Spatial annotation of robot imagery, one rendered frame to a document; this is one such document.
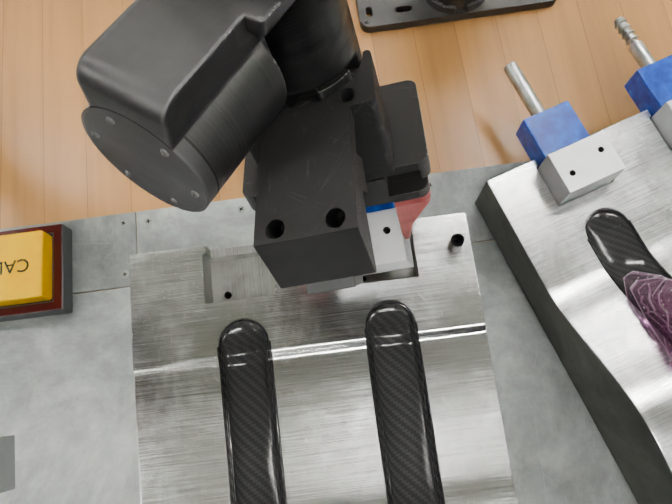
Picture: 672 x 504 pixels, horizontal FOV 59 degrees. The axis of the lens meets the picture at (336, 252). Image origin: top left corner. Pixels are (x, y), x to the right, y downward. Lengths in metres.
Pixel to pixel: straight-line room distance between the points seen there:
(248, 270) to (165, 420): 0.13
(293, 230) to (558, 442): 0.37
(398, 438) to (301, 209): 0.25
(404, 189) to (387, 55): 0.32
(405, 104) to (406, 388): 0.21
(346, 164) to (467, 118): 0.36
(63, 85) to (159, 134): 0.48
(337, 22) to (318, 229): 0.09
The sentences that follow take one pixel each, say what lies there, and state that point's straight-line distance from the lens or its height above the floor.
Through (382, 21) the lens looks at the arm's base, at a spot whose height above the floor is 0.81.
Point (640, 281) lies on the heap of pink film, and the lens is 0.52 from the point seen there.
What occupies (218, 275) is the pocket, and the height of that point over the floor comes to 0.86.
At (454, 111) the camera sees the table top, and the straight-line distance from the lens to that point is 0.61.
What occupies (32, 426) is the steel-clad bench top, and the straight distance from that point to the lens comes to 0.60.
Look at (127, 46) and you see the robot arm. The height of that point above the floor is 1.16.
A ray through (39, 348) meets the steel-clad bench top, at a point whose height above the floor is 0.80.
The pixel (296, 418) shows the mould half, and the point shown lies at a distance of 0.45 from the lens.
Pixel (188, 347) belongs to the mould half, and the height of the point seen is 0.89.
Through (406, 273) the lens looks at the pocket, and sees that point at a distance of 0.48.
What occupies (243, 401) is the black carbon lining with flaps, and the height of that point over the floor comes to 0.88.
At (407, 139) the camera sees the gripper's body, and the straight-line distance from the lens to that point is 0.33.
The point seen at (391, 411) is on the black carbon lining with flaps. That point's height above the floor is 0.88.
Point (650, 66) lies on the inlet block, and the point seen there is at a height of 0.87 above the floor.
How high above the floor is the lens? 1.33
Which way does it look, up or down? 75 degrees down
